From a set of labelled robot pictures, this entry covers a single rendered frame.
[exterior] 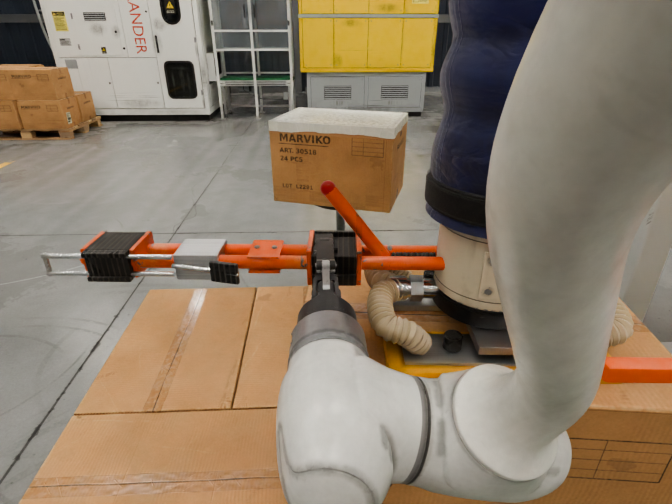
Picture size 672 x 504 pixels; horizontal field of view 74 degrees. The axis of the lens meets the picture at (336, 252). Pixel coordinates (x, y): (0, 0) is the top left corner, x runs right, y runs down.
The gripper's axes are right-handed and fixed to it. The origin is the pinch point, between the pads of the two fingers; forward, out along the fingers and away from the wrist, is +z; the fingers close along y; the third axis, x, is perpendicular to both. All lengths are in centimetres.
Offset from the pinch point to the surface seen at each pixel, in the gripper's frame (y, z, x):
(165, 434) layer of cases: 55, 13, -38
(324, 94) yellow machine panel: 79, 728, 15
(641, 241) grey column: 47, 96, 133
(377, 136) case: 12, 135, 26
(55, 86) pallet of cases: 47, 577, -346
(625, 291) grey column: 71, 95, 133
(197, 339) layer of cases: 55, 49, -39
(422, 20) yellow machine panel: -33, 723, 171
